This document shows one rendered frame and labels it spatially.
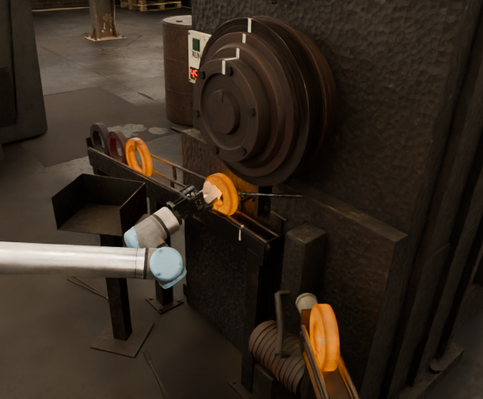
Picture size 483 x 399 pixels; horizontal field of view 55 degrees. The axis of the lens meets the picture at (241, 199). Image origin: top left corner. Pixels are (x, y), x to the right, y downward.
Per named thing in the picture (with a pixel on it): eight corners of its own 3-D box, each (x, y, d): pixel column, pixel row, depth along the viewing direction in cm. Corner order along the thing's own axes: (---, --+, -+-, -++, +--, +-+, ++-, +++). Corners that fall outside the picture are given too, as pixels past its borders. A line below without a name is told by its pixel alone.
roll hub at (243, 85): (206, 140, 146) (205, 47, 132) (268, 172, 127) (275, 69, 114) (191, 144, 142) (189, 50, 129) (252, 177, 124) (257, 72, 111)
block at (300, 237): (302, 281, 152) (309, 218, 140) (321, 294, 147) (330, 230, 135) (278, 295, 146) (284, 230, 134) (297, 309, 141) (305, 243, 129)
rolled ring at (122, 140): (120, 133, 204) (127, 131, 206) (104, 128, 218) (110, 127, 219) (128, 173, 211) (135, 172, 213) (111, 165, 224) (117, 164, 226)
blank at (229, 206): (209, 168, 166) (201, 170, 164) (237, 178, 156) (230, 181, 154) (211, 207, 173) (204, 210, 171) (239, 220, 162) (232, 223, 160)
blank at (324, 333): (323, 363, 119) (310, 364, 118) (320, 301, 121) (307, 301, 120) (342, 378, 103) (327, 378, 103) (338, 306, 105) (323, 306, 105)
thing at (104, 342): (103, 313, 215) (81, 172, 180) (156, 324, 210) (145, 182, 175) (78, 345, 198) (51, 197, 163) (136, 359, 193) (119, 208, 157)
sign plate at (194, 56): (193, 80, 174) (192, 29, 165) (238, 97, 157) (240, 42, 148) (188, 81, 173) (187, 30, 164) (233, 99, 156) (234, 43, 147)
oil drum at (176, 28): (203, 102, 491) (202, 12, 447) (239, 118, 452) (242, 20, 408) (154, 113, 456) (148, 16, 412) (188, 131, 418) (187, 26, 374)
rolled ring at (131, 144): (120, 143, 208) (127, 142, 210) (134, 183, 210) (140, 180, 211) (136, 134, 193) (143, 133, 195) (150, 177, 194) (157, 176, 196)
